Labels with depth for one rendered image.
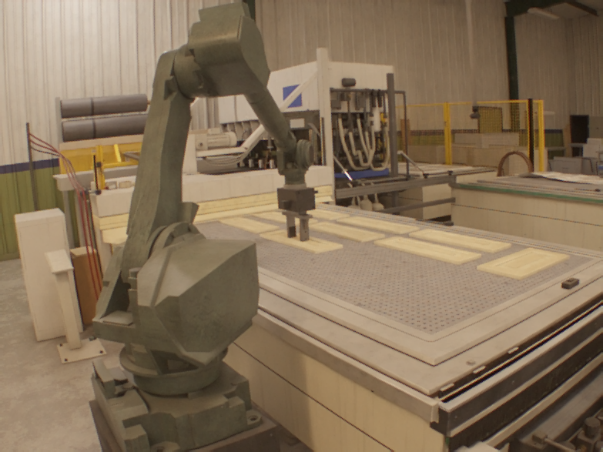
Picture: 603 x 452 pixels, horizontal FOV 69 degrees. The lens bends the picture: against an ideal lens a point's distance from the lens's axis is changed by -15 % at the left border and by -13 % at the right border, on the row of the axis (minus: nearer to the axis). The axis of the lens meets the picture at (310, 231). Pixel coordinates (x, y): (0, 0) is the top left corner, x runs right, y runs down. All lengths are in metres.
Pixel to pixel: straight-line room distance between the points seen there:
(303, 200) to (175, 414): 1.66
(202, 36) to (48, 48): 6.41
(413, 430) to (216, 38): 1.58
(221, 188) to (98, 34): 4.84
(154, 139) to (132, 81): 6.39
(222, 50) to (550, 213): 4.49
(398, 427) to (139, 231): 1.18
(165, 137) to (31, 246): 2.44
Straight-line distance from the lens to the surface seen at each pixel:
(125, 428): 1.79
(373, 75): 6.50
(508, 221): 6.12
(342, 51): 10.48
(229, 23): 2.04
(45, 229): 4.30
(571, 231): 5.70
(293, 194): 2.97
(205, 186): 4.20
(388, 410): 1.63
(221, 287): 1.67
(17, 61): 8.30
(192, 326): 1.61
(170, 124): 2.13
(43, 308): 4.43
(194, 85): 2.16
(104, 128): 7.52
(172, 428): 1.81
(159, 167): 2.05
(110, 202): 3.97
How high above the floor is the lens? 1.55
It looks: 11 degrees down
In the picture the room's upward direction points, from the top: 3 degrees counter-clockwise
